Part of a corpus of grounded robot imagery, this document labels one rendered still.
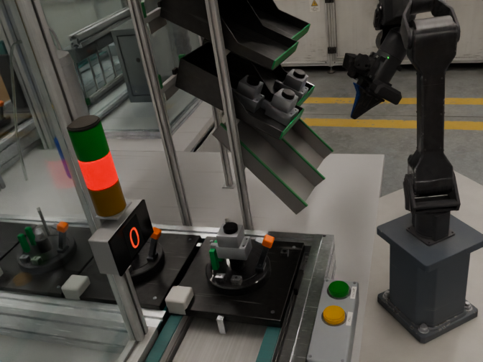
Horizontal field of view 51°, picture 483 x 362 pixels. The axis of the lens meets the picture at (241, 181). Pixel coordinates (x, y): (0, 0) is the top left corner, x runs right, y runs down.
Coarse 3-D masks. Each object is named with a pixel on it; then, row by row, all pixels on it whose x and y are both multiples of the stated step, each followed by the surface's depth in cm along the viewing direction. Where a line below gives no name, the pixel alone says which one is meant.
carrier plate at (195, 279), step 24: (192, 264) 113; (288, 264) 108; (192, 288) 106; (264, 288) 103; (288, 288) 102; (168, 312) 103; (192, 312) 101; (216, 312) 99; (240, 312) 98; (264, 312) 97
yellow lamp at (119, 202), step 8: (96, 192) 78; (104, 192) 78; (112, 192) 78; (120, 192) 80; (96, 200) 79; (104, 200) 78; (112, 200) 79; (120, 200) 80; (96, 208) 80; (104, 208) 79; (112, 208) 79; (120, 208) 80; (104, 216) 80
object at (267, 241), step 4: (264, 236) 101; (268, 236) 101; (272, 236) 101; (256, 240) 101; (260, 240) 102; (264, 240) 100; (268, 240) 100; (272, 240) 100; (260, 244) 101; (264, 244) 100; (268, 244) 100; (264, 248) 101; (268, 248) 101; (264, 252) 102; (260, 256) 103; (264, 256) 103; (260, 260) 103; (264, 260) 105; (260, 264) 104
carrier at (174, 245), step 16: (160, 240) 123; (176, 240) 122; (192, 240) 121; (144, 256) 115; (160, 256) 114; (176, 256) 116; (192, 256) 118; (144, 272) 110; (160, 272) 112; (176, 272) 111; (144, 288) 108; (160, 288) 107; (144, 304) 104; (160, 304) 103
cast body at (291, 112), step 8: (280, 96) 113; (288, 96) 112; (296, 96) 115; (264, 104) 118; (272, 104) 114; (280, 104) 113; (288, 104) 112; (272, 112) 116; (280, 112) 114; (288, 112) 115; (296, 112) 116; (280, 120) 115; (288, 120) 114
